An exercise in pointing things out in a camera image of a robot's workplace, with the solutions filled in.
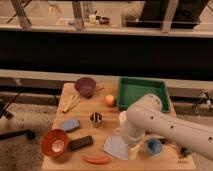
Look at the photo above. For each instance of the red orange bowl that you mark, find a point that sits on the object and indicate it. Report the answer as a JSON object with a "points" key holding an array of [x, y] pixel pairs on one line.
{"points": [[54, 143]]}

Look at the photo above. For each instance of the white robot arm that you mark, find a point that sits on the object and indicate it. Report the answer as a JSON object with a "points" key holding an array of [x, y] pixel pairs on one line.
{"points": [[145, 115]]}

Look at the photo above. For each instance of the green plastic tray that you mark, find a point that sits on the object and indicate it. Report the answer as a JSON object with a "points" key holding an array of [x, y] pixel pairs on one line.
{"points": [[132, 89]]}

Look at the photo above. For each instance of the orange ball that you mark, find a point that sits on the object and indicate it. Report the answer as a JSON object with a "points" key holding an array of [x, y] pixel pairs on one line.
{"points": [[110, 100]]}

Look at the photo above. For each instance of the purple bowl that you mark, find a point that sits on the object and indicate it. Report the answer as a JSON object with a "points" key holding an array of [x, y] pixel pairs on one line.
{"points": [[85, 86]]}

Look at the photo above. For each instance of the striped metal cup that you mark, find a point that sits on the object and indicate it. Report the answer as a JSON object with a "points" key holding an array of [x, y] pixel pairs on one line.
{"points": [[96, 119]]}

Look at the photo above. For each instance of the blue sponge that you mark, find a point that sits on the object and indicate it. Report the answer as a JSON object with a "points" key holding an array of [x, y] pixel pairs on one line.
{"points": [[70, 125]]}

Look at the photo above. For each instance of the light blue cloth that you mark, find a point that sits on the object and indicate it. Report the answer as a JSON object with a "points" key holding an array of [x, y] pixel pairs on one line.
{"points": [[115, 146]]}

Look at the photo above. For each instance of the black rectangular block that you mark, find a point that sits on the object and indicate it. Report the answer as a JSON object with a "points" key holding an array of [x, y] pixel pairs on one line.
{"points": [[81, 142]]}

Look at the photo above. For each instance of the orange carrot toy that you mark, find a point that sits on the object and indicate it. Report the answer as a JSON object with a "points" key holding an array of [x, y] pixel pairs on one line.
{"points": [[97, 160]]}

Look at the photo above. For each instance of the small blue bowl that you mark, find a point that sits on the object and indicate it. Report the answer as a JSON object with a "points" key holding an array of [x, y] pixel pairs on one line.
{"points": [[153, 146]]}

